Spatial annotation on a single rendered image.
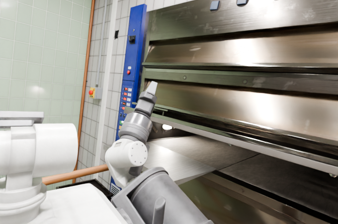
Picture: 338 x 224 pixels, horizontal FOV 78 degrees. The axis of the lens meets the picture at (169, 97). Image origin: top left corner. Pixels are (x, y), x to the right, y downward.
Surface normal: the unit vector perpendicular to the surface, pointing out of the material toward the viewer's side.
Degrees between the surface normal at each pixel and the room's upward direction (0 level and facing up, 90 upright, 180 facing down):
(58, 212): 1
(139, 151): 67
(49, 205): 1
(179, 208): 30
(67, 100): 90
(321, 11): 90
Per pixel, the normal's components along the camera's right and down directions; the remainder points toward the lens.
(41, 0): 0.72, 0.12
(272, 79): -0.68, -0.05
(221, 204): -0.60, -0.39
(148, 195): -0.29, -0.59
